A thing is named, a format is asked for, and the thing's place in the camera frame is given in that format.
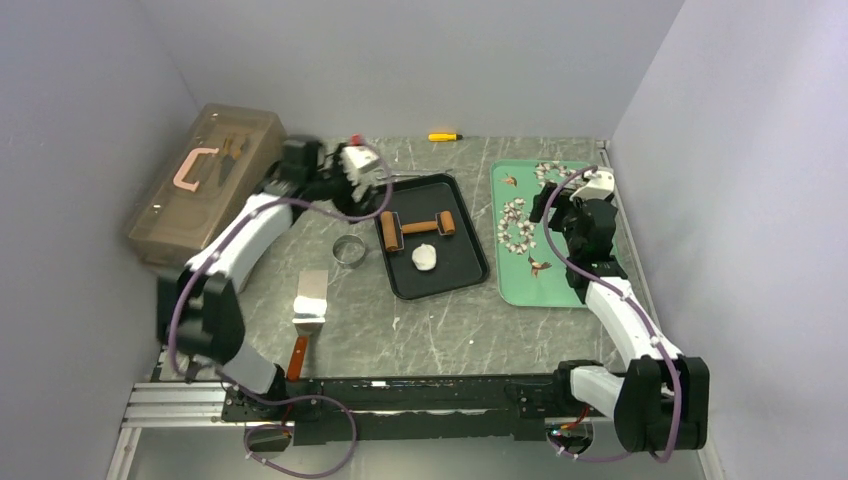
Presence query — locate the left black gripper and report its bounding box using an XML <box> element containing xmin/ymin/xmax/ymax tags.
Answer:
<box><xmin>307</xmin><ymin>145</ymin><xmax>377</xmax><ymax>223</ymax></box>

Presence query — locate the wooden double-ended dough roller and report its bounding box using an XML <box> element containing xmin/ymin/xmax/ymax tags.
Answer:
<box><xmin>378</xmin><ymin>211</ymin><xmax>457</xmax><ymax>252</ymax></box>

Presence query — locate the black baking tray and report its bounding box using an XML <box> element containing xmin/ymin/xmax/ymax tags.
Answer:
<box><xmin>375</xmin><ymin>173</ymin><xmax>490</xmax><ymax>300</ymax></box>

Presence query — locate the white dough ball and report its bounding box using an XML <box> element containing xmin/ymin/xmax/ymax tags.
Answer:
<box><xmin>411</xmin><ymin>244</ymin><xmax>438</xmax><ymax>272</ymax></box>

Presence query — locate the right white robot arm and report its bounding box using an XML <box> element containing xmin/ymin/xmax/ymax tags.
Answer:
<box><xmin>530</xmin><ymin>182</ymin><xmax>710</xmax><ymax>459</ymax></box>

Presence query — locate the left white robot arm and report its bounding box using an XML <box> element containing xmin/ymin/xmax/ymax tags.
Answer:
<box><xmin>156</xmin><ymin>135</ymin><xmax>390</xmax><ymax>420</ymax></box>

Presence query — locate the green floral tray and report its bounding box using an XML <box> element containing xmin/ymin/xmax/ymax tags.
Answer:
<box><xmin>491</xmin><ymin>159</ymin><xmax>588</xmax><ymax>309</ymax></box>

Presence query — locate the translucent brown toolbox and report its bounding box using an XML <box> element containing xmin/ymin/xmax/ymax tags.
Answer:
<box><xmin>126</xmin><ymin>103</ymin><xmax>287</xmax><ymax>269</ymax></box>

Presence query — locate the silver wrench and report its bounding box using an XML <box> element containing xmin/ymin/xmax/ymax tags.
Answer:
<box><xmin>375</xmin><ymin>169</ymin><xmax>451</xmax><ymax>182</ymax></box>

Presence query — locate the yellow screwdriver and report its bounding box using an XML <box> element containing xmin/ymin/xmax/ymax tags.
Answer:
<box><xmin>427</xmin><ymin>133</ymin><xmax>463</xmax><ymax>143</ymax></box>

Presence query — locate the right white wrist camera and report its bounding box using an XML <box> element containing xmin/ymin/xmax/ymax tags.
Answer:
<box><xmin>570</xmin><ymin>167</ymin><xmax>615</xmax><ymax>202</ymax></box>

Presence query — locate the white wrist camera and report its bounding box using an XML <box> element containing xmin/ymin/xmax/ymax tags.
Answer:
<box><xmin>570</xmin><ymin>167</ymin><xmax>615</xmax><ymax>202</ymax></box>
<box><xmin>340</xmin><ymin>145</ymin><xmax>380</xmax><ymax>181</ymax></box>

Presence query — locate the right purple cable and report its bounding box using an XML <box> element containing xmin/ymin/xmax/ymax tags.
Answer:
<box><xmin>541</xmin><ymin>165</ymin><xmax>684</xmax><ymax>464</ymax></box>

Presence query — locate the purple cable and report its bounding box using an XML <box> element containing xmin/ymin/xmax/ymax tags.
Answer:
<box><xmin>166</xmin><ymin>135</ymin><xmax>395</xmax><ymax>480</ymax></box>
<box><xmin>541</xmin><ymin>165</ymin><xmax>684</xmax><ymax>464</ymax></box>

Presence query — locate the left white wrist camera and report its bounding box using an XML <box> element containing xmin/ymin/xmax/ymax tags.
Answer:
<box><xmin>340</xmin><ymin>145</ymin><xmax>380</xmax><ymax>181</ymax></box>

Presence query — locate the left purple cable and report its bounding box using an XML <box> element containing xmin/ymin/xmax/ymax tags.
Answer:
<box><xmin>166</xmin><ymin>135</ymin><xmax>395</xmax><ymax>480</ymax></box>

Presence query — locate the metal ring cutter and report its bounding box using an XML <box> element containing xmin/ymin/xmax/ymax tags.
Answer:
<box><xmin>331</xmin><ymin>234</ymin><xmax>369</xmax><ymax>269</ymax></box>

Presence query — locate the metal spatula orange handle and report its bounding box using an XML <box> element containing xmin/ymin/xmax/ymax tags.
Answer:
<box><xmin>286</xmin><ymin>270</ymin><xmax>328</xmax><ymax>382</ymax></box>

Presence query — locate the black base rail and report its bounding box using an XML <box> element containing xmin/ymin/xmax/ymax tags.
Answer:
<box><xmin>221</xmin><ymin>373</ymin><xmax>599</xmax><ymax>446</ymax></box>

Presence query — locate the aluminium frame rail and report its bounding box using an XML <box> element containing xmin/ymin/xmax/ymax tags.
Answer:
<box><xmin>122</xmin><ymin>382</ymin><xmax>226</xmax><ymax>428</ymax></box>

